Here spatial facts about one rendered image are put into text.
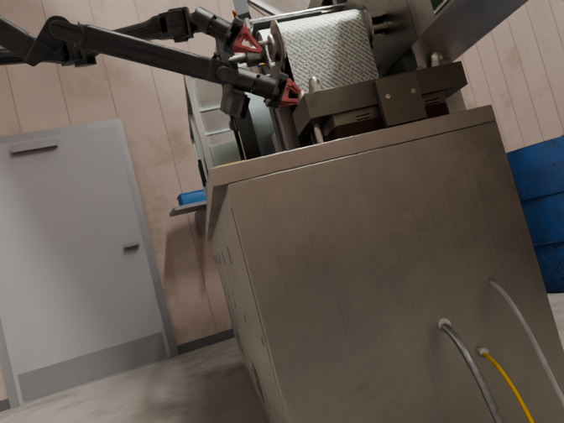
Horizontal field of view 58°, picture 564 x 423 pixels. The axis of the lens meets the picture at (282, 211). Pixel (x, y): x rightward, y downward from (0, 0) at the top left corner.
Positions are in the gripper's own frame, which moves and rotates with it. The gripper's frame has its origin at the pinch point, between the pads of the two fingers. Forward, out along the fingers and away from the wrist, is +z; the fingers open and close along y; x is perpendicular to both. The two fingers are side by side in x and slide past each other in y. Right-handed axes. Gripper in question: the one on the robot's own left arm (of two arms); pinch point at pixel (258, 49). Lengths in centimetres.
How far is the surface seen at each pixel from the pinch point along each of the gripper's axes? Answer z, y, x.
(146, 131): -88, -332, 24
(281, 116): 14.1, -1.4, -13.6
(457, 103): 61, -7, 18
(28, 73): -195, -318, 20
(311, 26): 10.4, 6.3, 10.4
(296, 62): 11.2, 6.5, -1.0
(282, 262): 27, 33, -53
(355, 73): 26.8, 6.5, 4.3
